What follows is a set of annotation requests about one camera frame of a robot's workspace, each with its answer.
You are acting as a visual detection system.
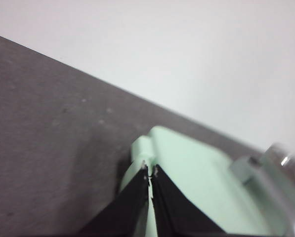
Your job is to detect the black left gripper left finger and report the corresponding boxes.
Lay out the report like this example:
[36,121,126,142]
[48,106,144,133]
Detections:
[78,165,149,237]

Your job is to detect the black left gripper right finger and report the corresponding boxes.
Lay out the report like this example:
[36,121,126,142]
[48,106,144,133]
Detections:
[151,164,227,237]

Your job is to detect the mint green griddle lid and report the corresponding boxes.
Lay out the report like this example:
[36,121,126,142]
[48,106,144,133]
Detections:
[119,125,274,237]

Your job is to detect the chrome griddle lid handle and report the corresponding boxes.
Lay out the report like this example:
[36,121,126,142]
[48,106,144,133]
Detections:
[230,142,295,237]

